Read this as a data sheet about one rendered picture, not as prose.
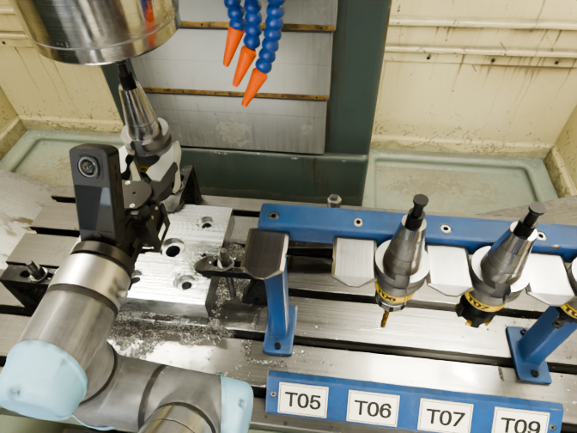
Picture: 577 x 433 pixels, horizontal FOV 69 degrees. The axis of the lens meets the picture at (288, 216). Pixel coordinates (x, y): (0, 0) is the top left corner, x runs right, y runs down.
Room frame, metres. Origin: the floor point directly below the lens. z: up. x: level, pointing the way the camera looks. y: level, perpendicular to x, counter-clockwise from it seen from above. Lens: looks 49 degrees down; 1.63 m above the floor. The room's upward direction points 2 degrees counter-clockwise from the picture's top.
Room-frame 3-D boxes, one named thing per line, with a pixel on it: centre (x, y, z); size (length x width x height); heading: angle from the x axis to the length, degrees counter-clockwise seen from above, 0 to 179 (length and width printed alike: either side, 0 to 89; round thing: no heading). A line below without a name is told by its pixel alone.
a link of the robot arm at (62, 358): (0.18, 0.23, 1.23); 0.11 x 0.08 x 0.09; 171
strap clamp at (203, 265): (0.44, 0.11, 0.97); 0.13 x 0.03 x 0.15; 81
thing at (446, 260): (0.28, -0.19, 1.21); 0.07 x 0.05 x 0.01; 171
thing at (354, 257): (0.29, -0.08, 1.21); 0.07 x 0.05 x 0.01; 171
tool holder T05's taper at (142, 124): (0.47, 0.19, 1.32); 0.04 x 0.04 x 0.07
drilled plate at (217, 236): (0.51, 0.28, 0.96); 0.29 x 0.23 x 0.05; 81
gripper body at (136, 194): (0.34, 0.21, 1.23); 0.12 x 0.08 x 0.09; 171
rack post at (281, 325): (0.36, 0.02, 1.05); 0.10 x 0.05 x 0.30; 171
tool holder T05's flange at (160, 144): (0.47, 0.19, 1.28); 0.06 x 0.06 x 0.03
